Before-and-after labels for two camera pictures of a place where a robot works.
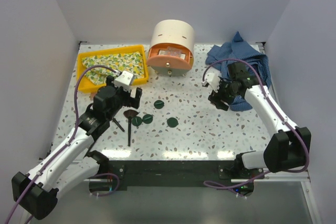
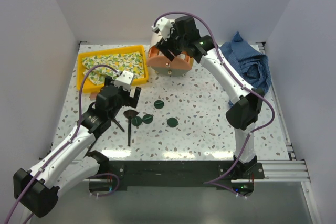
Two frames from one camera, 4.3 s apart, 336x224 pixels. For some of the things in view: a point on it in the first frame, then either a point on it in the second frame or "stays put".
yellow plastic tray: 85,83 stays put
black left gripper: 130,102 stays put
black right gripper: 214,97 -> 163,44
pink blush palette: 92,95 stays put
